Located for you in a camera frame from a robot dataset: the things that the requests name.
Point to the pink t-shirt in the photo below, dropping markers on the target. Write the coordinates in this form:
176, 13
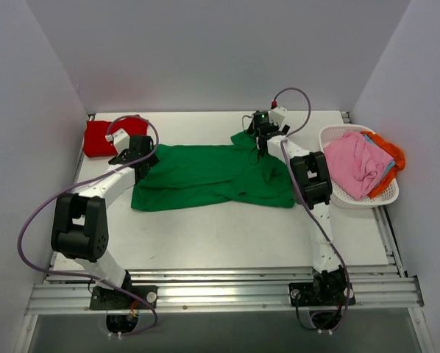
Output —
354, 164

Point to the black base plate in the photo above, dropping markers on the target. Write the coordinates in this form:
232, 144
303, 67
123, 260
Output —
109, 299
308, 294

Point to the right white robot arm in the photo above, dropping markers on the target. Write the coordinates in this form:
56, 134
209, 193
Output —
312, 188

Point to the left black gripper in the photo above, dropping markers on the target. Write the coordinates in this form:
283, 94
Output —
121, 158

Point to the orange t-shirt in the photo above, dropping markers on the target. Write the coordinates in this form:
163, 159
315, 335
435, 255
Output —
399, 158

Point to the white plastic laundry basket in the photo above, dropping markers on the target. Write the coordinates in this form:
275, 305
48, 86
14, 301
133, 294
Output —
339, 196

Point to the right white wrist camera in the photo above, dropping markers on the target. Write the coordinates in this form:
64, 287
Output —
277, 116

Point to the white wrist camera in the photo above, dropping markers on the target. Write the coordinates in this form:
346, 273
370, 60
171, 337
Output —
277, 116
119, 140

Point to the light blue t-shirt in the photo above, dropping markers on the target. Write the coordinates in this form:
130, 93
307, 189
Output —
391, 162

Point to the aluminium rail frame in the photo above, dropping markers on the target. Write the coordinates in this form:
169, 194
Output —
236, 257

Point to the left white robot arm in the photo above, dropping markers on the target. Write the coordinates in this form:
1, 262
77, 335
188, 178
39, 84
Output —
80, 230

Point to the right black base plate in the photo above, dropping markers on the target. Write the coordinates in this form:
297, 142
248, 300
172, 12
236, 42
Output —
308, 294

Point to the green t-shirt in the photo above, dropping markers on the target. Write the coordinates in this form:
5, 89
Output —
195, 176

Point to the folded red t-shirt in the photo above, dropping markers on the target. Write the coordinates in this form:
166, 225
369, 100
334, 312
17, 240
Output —
95, 143

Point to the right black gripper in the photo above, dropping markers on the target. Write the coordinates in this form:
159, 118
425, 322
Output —
263, 134

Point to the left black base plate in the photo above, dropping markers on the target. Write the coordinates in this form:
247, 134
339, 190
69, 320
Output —
109, 299

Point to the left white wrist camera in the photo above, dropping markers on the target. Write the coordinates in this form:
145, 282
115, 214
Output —
119, 140

